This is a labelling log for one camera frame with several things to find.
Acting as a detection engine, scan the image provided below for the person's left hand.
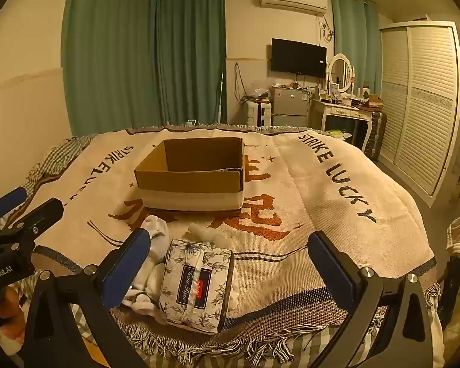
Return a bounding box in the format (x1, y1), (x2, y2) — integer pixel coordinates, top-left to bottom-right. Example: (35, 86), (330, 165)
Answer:
(0, 286), (27, 357)

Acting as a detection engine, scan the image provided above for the white dressing table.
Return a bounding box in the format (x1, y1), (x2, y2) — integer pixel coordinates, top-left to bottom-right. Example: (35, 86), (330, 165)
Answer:
(310, 98), (384, 150)

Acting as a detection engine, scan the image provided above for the silver mini fridge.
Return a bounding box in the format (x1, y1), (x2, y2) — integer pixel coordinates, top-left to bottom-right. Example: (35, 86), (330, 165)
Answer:
(270, 86), (309, 127)

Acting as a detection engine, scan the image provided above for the dark suitcase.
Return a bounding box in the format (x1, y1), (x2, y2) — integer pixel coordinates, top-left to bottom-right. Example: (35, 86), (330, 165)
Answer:
(362, 110), (388, 162)

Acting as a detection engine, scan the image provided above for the air conditioner cable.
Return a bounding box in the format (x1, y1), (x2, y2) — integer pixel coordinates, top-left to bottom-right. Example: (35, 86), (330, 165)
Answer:
(321, 15), (336, 44)

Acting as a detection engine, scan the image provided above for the white louvred wardrobe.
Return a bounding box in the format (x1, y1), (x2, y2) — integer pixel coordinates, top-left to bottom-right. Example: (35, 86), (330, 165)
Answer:
(379, 21), (460, 208)

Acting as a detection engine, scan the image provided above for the clear plastic bag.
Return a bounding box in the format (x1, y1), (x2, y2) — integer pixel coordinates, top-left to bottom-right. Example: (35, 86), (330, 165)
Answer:
(249, 80), (271, 100)

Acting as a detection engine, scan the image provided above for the white mop pole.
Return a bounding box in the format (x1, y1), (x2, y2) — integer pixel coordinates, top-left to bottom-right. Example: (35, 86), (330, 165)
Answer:
(216, 73), (225, 125)

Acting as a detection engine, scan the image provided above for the checked bed sheet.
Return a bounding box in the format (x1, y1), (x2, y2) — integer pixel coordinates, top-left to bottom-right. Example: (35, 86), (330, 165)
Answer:
(0, 135), (445, 368)

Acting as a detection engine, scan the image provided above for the narrow green curtain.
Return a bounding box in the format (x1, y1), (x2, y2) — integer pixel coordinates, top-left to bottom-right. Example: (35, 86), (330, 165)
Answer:
(330, 0), (384, 104)

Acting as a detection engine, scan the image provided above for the black wall television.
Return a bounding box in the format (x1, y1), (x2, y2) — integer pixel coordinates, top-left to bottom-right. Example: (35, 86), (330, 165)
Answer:
(271, 38), (328, 78)

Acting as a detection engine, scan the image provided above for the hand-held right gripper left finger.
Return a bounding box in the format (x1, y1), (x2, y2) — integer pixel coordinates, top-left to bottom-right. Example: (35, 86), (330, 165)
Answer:
(23, 227), (152, 368)

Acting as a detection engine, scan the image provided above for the cream printed blanket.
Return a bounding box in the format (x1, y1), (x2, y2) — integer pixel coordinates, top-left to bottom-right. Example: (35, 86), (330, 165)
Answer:
(8, 125), (441, 357)

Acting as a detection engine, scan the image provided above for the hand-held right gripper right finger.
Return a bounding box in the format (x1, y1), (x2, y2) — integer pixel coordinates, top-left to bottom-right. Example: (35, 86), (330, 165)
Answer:
(308, 231), (434, 368)

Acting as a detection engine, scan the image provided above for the cardboard box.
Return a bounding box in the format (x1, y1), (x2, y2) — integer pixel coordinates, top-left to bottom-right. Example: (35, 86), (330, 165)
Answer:
(134, 137), (246, 212)

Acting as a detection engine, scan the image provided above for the white air conditioner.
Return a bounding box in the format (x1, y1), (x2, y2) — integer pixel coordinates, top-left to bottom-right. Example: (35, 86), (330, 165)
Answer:
(259, 0), (328, 17)

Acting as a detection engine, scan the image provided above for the white sock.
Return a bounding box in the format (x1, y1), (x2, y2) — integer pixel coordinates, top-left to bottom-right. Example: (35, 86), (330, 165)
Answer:
(225, 264), (240, 309)
(123, 261), (166, 316)
(184, 222), (231, 250)
(140, 215), (171, 265)

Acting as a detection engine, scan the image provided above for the black wall cable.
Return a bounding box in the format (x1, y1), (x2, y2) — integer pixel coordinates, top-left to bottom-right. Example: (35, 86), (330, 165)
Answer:
(234, 63), (251, 103)

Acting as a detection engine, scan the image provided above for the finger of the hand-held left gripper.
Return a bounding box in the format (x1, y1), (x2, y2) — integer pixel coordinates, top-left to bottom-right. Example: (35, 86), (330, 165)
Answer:
(0, 186), (27, 219)
(0, 198), (64, 254)

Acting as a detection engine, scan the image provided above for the wide green curtain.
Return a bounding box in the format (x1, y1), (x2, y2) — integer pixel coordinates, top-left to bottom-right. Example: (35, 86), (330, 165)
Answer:
(63, 0), (162, 136)

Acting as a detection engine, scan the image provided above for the oval white vanity mirror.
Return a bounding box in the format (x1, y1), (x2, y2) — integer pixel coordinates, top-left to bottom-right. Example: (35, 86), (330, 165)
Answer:
(327, 53), (356, 94)

